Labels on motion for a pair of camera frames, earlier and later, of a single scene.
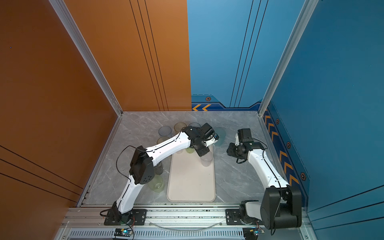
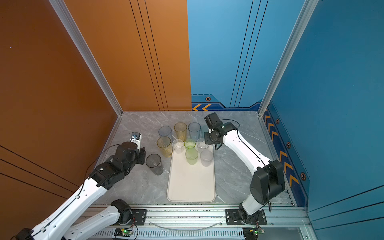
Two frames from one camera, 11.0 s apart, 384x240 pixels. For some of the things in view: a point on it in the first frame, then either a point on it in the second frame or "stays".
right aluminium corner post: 307,9 stays
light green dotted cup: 156,184 → 191,155
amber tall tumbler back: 178,126 stays
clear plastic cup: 206,159 stays
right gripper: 230,150 → 207,141
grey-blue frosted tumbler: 164,130 stays
